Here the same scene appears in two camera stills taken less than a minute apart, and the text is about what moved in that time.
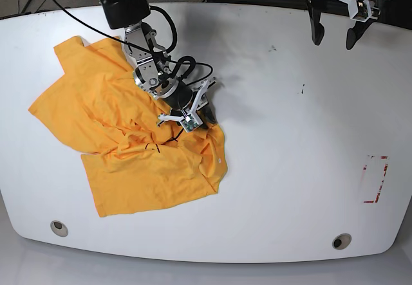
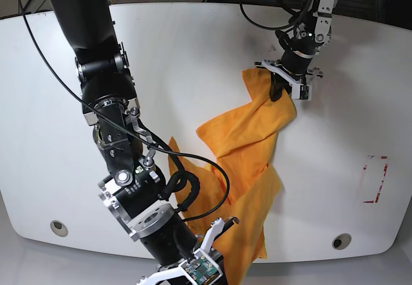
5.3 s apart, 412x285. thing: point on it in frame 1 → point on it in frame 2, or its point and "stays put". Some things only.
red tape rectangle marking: [383, 175] stays put
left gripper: [201, 112] → [169, 242]
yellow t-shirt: [131, 161] → [238, 181]
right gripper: [360, 9] → [291, 73]
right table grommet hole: [341, 241] stays put
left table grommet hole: [59, 228] stays put
